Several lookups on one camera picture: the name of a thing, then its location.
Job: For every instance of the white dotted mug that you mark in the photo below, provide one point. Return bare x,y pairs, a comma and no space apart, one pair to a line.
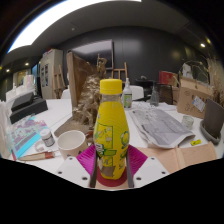
71,145

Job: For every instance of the small glass cup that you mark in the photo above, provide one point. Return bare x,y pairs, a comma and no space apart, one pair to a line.
187,122

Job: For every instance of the dark brown box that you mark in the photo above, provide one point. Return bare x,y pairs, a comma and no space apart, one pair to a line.
165,94

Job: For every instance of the white chair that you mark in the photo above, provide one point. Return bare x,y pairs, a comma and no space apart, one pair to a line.
136,92

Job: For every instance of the yellow drink bottle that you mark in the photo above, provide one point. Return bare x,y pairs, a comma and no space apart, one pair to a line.
111,126

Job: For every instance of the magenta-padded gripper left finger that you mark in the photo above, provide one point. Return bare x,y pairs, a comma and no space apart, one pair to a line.
71,171

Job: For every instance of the small yellow block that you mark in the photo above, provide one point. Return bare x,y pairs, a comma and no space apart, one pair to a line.
196,142

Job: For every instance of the white spray bottle green label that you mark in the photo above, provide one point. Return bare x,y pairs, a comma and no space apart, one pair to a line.
127,98

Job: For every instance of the long ceiling light strip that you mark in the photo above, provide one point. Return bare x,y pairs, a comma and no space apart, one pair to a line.
60,16

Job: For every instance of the white plaster figure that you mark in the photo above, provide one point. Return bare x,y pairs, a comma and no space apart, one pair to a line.
187,70

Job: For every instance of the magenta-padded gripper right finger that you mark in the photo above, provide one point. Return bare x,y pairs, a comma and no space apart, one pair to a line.
151,171

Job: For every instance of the light wooden drawing board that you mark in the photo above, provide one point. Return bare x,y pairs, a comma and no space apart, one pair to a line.
186,155

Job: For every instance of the wooden easel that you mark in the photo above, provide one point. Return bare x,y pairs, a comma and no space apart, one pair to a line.
120,71
58,83

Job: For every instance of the small jar grey lid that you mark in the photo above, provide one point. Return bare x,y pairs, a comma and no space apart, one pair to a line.
47,137

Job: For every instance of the red box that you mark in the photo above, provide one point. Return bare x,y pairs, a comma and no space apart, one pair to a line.
166,77

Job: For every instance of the grey newspaper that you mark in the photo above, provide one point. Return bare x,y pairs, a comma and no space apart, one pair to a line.
160,126

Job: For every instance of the white cabinet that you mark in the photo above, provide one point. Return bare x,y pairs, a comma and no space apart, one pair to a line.
50,73

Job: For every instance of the clear tape roll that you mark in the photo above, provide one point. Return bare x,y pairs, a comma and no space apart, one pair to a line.
36,146

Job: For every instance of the black flat box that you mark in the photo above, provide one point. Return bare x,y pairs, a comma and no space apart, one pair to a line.
31,111
22,101

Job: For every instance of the cardboard box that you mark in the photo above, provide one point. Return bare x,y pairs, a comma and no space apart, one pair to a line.
191,100

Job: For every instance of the golden carved sculpture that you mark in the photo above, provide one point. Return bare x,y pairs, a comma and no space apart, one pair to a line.
85,100

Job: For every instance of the black wall screen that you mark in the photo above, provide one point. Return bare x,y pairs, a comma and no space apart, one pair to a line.
96,51

